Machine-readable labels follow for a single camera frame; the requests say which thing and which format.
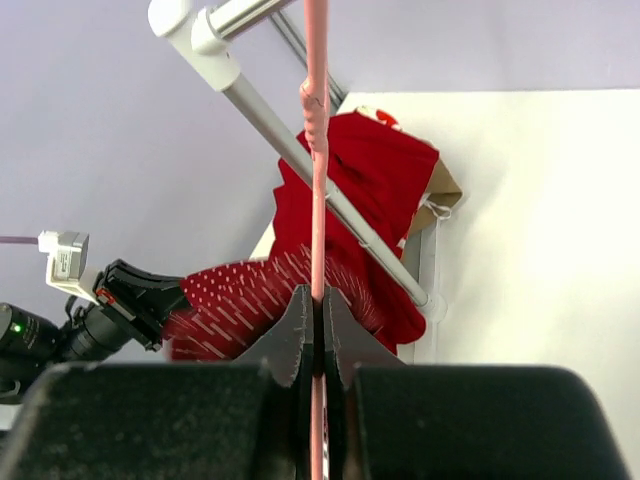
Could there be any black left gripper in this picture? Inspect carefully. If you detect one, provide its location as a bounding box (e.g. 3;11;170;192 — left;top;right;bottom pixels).
94;259;189;350

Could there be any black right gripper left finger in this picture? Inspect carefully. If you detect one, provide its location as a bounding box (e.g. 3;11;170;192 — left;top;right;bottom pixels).
1;286;313;479

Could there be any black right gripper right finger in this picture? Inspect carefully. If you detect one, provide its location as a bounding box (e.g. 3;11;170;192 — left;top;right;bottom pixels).
323;289;630;479

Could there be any red polka dot garment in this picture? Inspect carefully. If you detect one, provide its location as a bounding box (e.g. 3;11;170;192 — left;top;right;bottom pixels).
163;243;400;362

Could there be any tan skirt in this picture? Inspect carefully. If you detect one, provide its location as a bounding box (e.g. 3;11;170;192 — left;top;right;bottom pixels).
398;160;463;262

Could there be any red skirt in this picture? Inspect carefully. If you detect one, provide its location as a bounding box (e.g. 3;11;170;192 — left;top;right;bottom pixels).
270;112;439;352

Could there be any pink hanger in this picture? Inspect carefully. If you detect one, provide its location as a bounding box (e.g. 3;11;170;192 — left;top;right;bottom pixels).
300;0;329;479

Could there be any red white floral garment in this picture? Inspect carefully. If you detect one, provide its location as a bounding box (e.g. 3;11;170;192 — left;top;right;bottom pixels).
352;105;403;133

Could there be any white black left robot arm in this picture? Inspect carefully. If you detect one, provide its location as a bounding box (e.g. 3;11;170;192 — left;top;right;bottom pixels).
1;259;188;405

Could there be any silver clothes rack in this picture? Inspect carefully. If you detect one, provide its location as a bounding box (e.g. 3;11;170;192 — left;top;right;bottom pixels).
147;0;449;366

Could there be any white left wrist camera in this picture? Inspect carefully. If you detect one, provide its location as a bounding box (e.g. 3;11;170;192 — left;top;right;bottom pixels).
37;231;101;305

